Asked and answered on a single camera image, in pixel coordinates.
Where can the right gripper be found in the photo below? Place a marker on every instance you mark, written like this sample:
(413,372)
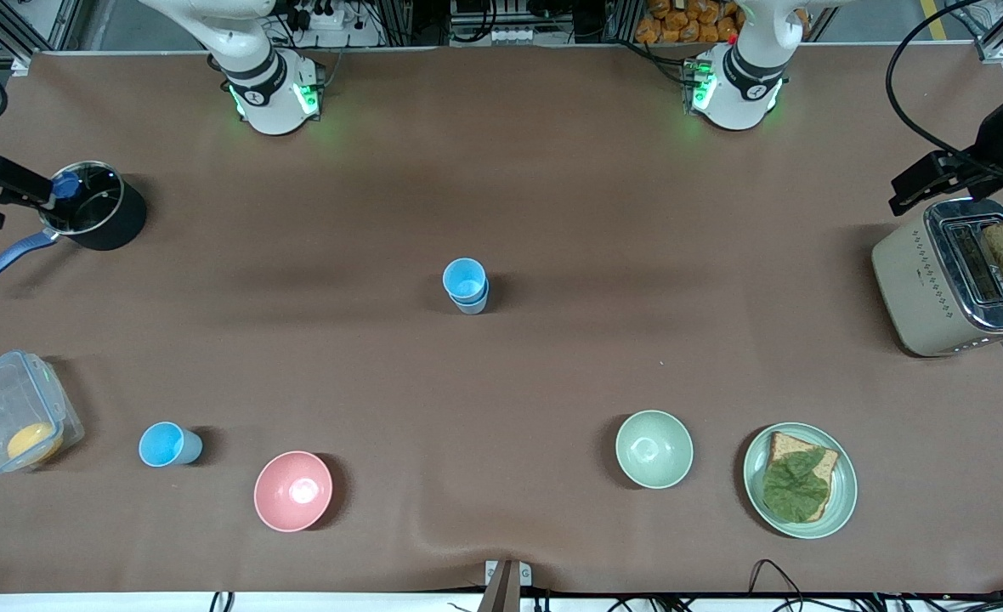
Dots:
(7,182)

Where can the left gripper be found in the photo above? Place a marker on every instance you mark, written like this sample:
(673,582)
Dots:
(989,139)

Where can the blue plastic cup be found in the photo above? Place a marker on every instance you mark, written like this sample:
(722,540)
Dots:
(464,279)
(163,444)
(473,307)

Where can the glass pot lid blue knob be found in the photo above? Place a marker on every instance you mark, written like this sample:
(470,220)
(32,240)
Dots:
(89,195)

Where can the beige and chrome toaster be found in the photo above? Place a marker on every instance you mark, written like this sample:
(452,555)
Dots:
(914,289)

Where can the clear plastic food container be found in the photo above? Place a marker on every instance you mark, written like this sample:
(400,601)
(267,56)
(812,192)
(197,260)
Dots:
(0,399)

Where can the orange round food piece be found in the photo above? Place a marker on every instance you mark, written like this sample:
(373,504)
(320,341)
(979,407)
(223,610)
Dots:
(32,442)

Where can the bag of orange snacks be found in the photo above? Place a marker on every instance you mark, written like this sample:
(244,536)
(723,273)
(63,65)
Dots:
(688,24)

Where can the brown bread slice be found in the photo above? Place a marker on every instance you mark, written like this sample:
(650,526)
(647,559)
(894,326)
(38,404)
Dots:
(786,446)

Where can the pale green plate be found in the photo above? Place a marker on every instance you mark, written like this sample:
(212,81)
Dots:
(846,493)

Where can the brown table cover mat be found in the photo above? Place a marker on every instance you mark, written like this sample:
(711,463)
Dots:
(595,212)

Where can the green lettuce leaf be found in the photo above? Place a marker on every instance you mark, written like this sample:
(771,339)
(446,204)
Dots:
(795,489)

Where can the pale green bowl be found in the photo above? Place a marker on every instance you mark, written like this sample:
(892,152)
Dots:
(654,449)

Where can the white power strip with plugs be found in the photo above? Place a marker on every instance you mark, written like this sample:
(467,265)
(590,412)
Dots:
(340,21)

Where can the pink bowl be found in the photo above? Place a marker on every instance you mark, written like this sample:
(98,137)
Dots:
(292,491)

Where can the small white power strip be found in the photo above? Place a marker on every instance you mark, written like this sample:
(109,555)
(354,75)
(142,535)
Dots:
(517,36)

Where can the grey metal table bracket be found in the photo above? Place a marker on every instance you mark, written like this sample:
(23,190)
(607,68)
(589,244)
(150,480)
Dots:
(506,586)

